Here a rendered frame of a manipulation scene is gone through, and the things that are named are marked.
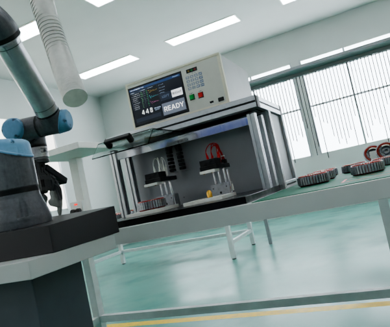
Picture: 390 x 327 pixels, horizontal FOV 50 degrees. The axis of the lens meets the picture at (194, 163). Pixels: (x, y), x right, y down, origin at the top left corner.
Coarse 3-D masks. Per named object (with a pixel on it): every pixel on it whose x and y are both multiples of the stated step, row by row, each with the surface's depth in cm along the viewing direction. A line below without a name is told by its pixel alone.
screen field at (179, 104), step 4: (176, 100) 170; (180, 100) 170; (184, 100) 169; (164, 104) 173; (168, 104) 172; (172, 104) 171; (176, 104) 170; (180, 104) 170; (184, 104) 169; (164, 108) 173; (168, 108) 172; (172, 108) 171; (176, 108) 170; (180, 108) 170; (184, 108) 169; (164, 112) 173; (168, 112) 172; (172, 112) 171
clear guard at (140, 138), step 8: (152, 128) 149; (136, 136) 150; (144, 136) 147; (152, 136) 166; (160, 136) 171; (168, 136) 175; (112, 144) 154; (120, 144) 151; (128, 144) 148; (136, 144) 146; (144, 144) 144; (96, 152) 154; (104, 152) 152; (112, 152) 149
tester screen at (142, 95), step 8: (160, 80) 173; (168, 80) 172; (176, 80) 170; (136, 88) 178; (144, 88) 176; (152, 88) 175; (160, 88) 173; (168, 88) 172; (176, 88) 170; (136, 96) 178; (144, 96) 176; (152, 96) 175; (176, 96) 170; (136, 104) 178; (144, 104) 176; (152, 104) 175; (160, 104) 173; (136, 112) 178; (152, 112) 175; (176, 112) 171; (152, 120) 175
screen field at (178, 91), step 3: (180, 87) 169; (171, 90) 171; (174, 90) 171; (177, 90) 170; (180, 90) 169; (162, 93) 173; (165, 93) 172; (168, 93) 172; (171, 93) 171; (174, 93) 171; (177, 93) 170; (180, 93) 170; (162, 96) 173; (165, 96) 172; (168, 96) 172; (171, 96) 171; (174, 96) 171; (162, 99) 173; (165, 99) 172
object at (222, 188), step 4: (216, 184) 164; (220, 184) 163; (224, 184) 162; (228, 184) 162; (212, 188) 164; (216, 188) 164; (220, 188) 163; (224, 188) 162; (228, 188) 162; (212, 192) 164; (216, 192) 164; (220, 192) 163; (224, 192) 162; (228, 192) 162
